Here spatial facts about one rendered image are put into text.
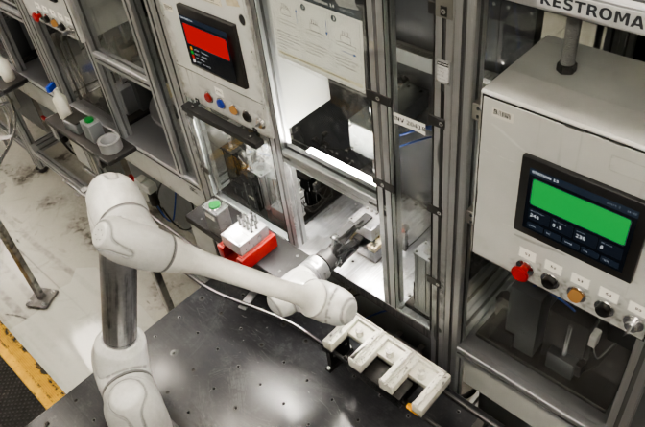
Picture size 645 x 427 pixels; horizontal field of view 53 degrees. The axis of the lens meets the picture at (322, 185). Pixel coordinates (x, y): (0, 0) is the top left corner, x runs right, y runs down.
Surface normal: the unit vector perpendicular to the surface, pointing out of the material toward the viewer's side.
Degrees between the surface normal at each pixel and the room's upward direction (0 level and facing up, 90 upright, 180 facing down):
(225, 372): 0
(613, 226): 90
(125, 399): 6
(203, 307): 0
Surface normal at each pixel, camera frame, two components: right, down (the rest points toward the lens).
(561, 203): -0.68, 0.54
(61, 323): -0.10, -0.75
